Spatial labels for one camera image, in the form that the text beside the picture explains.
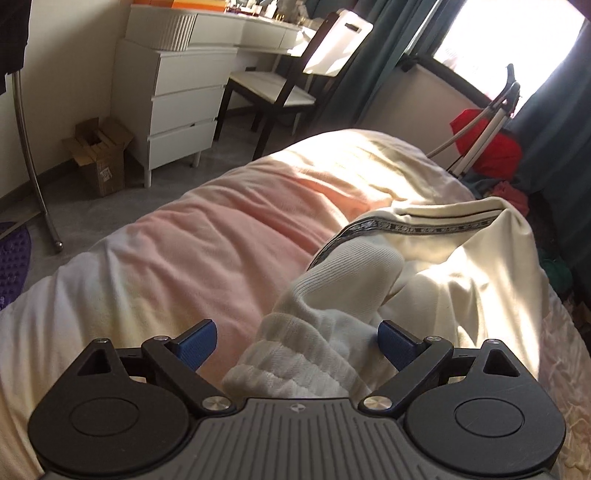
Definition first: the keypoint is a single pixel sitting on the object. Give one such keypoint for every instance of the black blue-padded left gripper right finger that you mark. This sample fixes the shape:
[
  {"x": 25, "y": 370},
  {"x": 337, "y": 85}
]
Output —
[{"x": 419, "y": 365}]

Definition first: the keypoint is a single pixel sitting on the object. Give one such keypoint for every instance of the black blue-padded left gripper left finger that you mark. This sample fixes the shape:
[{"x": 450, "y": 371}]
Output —
[{"x": 175, "y": 362}]

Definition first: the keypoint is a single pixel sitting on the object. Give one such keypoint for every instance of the cream white sweatpants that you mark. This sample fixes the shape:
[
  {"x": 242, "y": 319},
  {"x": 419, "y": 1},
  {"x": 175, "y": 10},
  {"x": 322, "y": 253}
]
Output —
[{"x": 466, "y": 272}]

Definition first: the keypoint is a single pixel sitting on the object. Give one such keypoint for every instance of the white folding tripod stand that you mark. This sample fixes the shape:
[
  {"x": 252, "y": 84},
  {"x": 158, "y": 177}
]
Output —
[{"x": 480, "y": 139}]

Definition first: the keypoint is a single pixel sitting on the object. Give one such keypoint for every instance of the pastel pink bed quilt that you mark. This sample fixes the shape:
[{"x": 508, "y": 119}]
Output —
[{"x": 227, "y": 250}]

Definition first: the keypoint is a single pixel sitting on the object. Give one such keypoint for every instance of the green crumpled garment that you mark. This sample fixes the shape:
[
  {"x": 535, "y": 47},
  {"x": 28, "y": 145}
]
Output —
[{"x": 558, "y": 273}]

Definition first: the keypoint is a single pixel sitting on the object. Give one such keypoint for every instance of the pink crumpled garment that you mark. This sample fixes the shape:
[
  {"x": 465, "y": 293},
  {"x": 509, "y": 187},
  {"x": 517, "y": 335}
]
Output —
[{"x": 518, "y": 199}]

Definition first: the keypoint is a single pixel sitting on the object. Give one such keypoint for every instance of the purple bumpy floor mat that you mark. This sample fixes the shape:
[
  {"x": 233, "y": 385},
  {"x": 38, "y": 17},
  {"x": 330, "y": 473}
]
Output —
[{"x": 15, "y": 255}]

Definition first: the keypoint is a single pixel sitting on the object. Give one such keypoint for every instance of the red cloth bundle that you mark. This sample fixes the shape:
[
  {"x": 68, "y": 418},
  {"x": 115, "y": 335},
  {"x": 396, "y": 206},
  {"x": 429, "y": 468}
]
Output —
[{"x": 501, "y": 157}]

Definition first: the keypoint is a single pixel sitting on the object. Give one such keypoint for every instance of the open brown cardboard box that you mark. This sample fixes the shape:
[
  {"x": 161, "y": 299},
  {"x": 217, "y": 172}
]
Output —
[{"x": 97, "y": 148}]

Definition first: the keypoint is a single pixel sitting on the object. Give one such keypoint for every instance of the white chest of drawers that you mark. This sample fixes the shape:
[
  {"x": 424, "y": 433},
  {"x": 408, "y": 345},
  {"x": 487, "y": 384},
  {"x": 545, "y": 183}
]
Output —
[{"x": 168, "y": 100}]

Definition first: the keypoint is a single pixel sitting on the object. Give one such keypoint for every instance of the teal curtain right side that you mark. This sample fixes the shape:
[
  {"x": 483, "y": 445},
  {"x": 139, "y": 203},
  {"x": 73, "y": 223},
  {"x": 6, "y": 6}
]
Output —
[{"x": 553, "y": 128}]

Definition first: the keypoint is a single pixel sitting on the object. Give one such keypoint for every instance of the dark wood white-seat chair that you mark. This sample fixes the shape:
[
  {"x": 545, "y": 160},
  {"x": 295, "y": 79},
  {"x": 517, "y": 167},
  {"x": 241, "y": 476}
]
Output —
[{"x": 273, "y": 95}]

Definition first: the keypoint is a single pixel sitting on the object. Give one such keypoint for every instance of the teal curtain beside desk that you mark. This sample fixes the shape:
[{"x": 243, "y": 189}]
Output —
[{"x": 400, "y": 28}]

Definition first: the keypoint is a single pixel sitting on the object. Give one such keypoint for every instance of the white vanity desk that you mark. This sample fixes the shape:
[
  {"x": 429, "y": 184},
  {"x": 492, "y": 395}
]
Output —
[{"x": 177, "y": 30}]

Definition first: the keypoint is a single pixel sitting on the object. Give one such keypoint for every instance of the orange box on desk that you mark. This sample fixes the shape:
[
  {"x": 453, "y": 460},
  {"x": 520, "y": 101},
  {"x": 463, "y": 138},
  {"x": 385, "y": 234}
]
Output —
[{"x": 206, "y": 5}]

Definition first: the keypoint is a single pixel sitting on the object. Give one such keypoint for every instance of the dark hanging garment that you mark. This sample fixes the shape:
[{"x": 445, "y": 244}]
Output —
[{"x": 14, "y": 34}]

